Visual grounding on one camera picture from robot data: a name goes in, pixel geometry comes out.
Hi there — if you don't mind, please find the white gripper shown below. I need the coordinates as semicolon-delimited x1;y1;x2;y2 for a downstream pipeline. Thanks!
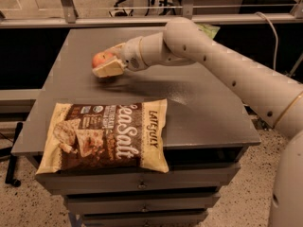
93;36;148;78

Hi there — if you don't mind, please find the red apple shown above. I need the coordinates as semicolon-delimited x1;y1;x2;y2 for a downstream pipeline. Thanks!
92;51;114;68

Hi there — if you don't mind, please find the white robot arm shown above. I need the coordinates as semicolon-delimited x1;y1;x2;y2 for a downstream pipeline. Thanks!
92;17;303;227

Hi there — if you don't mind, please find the grey metal railing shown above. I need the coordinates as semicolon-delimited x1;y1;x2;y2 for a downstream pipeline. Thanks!
0;0;303;28

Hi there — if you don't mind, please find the Late July chips bag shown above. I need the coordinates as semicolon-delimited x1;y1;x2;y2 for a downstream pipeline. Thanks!
37;99;169;174

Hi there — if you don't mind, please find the green kettle chips bag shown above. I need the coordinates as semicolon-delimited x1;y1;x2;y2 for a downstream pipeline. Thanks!
197;24;220;39

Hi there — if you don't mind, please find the grey drawer cabinet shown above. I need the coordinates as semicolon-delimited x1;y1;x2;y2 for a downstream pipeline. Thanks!
14;28;259;227

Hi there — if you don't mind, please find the top drawer knob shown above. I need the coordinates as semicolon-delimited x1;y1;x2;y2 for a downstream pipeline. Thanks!
137;182;147;189

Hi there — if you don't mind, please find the drawer knob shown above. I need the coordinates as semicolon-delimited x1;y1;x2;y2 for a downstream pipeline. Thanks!
141;206;150;213
137;182;147;189

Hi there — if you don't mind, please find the middle drawer knob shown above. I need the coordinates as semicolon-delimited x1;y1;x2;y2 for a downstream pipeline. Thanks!
141;206;150;213

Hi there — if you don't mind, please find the black stand leg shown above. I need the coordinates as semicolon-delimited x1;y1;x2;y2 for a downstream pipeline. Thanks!
5;122;23;187

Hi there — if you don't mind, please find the white cable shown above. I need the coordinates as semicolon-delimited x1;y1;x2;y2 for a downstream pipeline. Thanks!
255;11;280;72

